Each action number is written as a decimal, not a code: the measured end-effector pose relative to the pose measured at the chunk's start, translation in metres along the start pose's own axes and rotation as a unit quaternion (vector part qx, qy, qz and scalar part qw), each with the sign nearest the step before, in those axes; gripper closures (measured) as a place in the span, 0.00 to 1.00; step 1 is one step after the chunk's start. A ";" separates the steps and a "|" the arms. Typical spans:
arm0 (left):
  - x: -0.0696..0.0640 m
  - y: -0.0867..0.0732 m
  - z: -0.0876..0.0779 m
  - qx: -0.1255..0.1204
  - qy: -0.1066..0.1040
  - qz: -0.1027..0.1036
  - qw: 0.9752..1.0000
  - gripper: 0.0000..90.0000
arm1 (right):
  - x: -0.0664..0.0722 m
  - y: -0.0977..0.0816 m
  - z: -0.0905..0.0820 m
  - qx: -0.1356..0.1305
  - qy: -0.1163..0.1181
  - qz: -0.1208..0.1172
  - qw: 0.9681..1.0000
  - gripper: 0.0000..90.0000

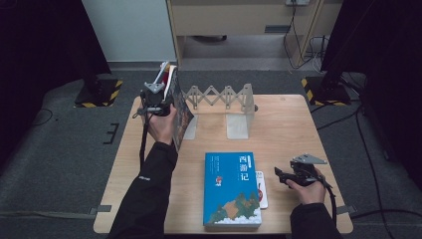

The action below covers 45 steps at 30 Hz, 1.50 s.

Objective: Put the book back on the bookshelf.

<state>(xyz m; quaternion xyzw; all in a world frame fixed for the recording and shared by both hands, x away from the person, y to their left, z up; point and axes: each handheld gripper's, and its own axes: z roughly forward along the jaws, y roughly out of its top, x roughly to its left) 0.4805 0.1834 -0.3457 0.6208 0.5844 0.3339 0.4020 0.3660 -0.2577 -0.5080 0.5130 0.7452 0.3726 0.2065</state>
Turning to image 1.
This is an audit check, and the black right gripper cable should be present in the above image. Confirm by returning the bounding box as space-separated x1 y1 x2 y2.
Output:
316 175 339 228

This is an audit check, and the striped black stand base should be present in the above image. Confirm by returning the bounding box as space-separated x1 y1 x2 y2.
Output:
74 78 124 109
301 76 352 108

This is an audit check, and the black curtain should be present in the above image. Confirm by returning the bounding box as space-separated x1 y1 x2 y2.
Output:
319 0 422 182
0 0 111 168

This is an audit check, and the wooden cabinet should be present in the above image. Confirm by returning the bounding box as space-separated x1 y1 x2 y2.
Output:
165 0 343 69

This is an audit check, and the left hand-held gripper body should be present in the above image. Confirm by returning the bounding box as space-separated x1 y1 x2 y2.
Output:
133 82 174 118

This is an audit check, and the person's right hand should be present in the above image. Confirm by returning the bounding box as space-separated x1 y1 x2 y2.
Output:
286 166 327 206

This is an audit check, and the black cable from socket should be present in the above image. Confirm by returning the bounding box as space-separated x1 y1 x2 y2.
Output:
283 3 308 70

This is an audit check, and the person's left hand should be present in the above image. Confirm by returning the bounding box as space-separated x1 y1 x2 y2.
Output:
144 103 179 146

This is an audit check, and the blue book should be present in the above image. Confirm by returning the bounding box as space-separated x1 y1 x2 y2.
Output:
202 151 264 232

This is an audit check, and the expandable metal book rack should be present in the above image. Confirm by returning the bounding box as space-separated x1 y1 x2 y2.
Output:
181 83 259 140

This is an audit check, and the thin black floor cable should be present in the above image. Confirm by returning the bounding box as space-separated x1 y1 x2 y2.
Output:
34 108 55 127

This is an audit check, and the grey strap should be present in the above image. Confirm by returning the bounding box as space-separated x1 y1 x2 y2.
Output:
337 204 358 215
88 204 112 216

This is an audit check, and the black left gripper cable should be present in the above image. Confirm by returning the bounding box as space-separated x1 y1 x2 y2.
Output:
132 108 151 168

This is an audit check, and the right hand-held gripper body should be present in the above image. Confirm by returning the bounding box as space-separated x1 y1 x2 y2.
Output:
289 152 328 187

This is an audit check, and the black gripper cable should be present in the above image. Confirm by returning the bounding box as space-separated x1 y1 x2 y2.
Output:
316 175 339 228
132 108 151 168

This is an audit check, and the white book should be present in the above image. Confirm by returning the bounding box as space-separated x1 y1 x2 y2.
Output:
254 170 270 210

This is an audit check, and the long black floor cable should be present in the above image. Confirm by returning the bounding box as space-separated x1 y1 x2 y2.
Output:
349 111 422 221

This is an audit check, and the bundle of cables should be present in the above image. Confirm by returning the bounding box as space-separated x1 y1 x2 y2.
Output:
307 34 330 74

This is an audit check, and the white panel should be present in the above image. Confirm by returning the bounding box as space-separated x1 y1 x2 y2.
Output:
81 0 177 64

